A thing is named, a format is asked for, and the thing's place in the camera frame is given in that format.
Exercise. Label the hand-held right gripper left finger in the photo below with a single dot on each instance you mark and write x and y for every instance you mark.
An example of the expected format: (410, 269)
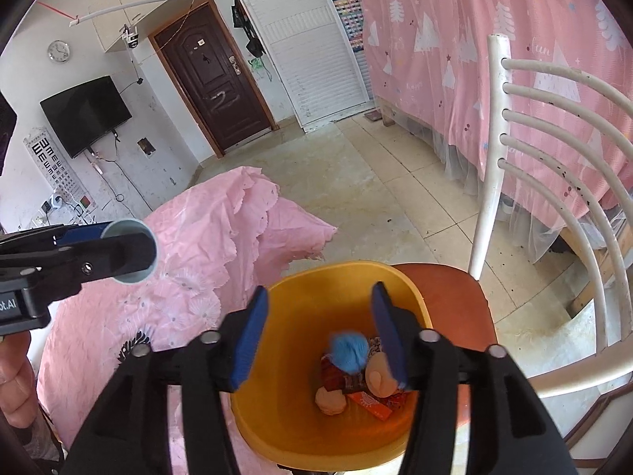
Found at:
(249, 344)

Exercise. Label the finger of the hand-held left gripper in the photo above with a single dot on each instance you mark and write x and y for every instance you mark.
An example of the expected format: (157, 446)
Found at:
(79, 235)
(113, 257)

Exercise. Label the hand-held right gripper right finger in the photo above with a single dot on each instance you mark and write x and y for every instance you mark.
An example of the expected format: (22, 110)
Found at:
(391, 339)

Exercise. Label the grey-green plastic cup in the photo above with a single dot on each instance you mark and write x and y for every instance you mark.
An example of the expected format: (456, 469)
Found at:
(126, 230)

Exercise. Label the brown snack wrapper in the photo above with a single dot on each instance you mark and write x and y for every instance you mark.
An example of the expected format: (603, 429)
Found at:
(331, 376)

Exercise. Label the yellow plastic bin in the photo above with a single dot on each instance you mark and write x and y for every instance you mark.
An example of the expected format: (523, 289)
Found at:
(306, 435)

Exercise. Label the person's left forearm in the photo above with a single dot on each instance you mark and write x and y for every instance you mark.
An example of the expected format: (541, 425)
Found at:
(44, 435)

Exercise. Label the person's left hand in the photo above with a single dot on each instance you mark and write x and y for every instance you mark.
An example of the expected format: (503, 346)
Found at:
(17, 381)

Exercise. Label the peach rolled sock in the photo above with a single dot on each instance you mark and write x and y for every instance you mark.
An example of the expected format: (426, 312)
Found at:
(330, 401)
(378, 376)

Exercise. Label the white blue charger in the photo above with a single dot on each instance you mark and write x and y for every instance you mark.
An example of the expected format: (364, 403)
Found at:
(58, 201)

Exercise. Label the orange packet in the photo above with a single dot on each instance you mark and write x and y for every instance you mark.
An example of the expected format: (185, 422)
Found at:
(371, 403)

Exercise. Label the white slatted chair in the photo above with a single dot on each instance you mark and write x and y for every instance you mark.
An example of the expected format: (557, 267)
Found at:
(460, 307)

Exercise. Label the eye chart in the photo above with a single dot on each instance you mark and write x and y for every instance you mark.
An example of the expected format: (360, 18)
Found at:
(49, 163)

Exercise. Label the black television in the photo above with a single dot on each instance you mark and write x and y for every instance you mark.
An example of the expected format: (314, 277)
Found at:
(86, 114)

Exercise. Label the brown door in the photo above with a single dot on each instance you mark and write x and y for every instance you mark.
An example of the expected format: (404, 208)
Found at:
(212, 84)

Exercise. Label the small dark mat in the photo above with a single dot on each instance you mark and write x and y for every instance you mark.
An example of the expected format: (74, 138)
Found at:
(374, 116)

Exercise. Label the white rod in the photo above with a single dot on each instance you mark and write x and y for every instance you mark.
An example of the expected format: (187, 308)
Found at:
(133, 6)

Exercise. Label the pink printed curtain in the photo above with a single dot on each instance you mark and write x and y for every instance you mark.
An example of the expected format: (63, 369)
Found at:
(445, 84)

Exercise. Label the black hanging bags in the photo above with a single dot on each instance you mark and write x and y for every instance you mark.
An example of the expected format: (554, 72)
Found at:
(239, 15)

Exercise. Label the white louvered wardrobe door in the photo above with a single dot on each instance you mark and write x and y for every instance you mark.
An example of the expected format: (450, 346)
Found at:
(306, 49)

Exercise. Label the wall clock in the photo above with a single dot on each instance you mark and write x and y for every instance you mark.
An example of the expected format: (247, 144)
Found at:
(58, 52)

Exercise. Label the white security camera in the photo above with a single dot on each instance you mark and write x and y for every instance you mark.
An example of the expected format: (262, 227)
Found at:
(130, 38)

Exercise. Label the colourful wall chart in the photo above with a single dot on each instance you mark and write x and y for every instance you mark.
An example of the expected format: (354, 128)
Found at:
(348, 22)

